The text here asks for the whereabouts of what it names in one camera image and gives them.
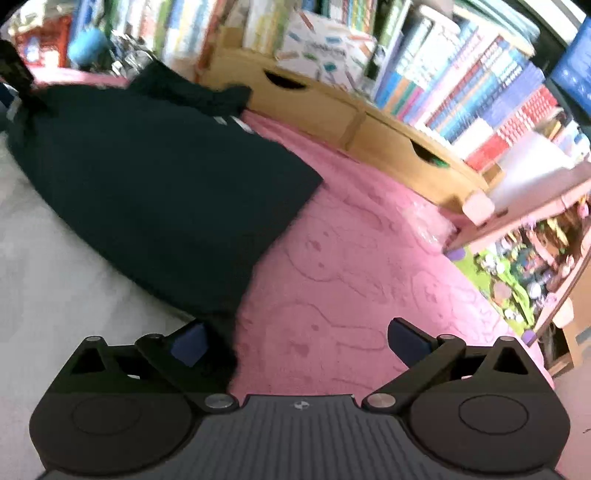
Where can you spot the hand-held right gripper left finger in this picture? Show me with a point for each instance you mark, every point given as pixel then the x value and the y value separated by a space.
pixel 189 346

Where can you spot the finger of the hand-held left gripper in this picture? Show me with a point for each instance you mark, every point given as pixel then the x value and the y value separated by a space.
pixel 18 74

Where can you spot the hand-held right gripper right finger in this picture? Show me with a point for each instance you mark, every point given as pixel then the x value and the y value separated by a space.
pixel 406 344

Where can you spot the navy and white polo shirt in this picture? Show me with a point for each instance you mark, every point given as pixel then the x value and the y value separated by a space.
pixel 138 184

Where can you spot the red plastic crate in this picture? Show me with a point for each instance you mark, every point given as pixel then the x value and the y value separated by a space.
pixel 41 44

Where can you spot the blue plush toy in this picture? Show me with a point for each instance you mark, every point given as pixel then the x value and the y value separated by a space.
pixel 87 46

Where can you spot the pink bunny print blanket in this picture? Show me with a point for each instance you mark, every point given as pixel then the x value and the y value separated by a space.
pixel 351 258

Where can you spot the group of small toy figures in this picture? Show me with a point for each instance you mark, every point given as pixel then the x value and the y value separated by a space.
pixel 531 263

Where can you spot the row of colourful books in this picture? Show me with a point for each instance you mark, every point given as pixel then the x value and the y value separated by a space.
pixel 194 23

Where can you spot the pink toy shelf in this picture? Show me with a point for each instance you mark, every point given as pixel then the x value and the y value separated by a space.
pixel 531 198

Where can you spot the row of blue red books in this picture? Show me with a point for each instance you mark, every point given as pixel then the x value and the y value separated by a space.
pixel 471 78

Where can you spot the white box with colourful print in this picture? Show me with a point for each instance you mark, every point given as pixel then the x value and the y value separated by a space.
pixel 323 50

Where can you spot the dark blue box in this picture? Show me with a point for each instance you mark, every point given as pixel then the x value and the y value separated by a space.
pixel 572 76

